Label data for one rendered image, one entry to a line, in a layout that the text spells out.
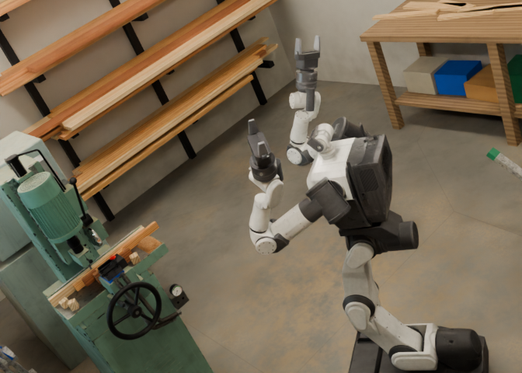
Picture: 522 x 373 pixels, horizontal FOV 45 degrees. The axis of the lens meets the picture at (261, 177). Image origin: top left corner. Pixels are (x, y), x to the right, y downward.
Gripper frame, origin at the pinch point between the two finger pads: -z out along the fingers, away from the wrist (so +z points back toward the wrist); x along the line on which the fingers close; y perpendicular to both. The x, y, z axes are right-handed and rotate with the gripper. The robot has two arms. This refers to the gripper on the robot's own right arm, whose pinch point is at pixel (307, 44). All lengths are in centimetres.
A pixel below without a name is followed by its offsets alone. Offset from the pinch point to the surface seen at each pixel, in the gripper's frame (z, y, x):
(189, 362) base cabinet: 181, 60, 23
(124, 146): 129, 272, -59
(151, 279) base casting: 126, 68, 39
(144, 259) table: 114, 69, 42
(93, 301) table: 127, 69, 72
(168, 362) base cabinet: 176, 61, 36
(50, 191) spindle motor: 71, 84, 80
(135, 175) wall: 170, 303, -84
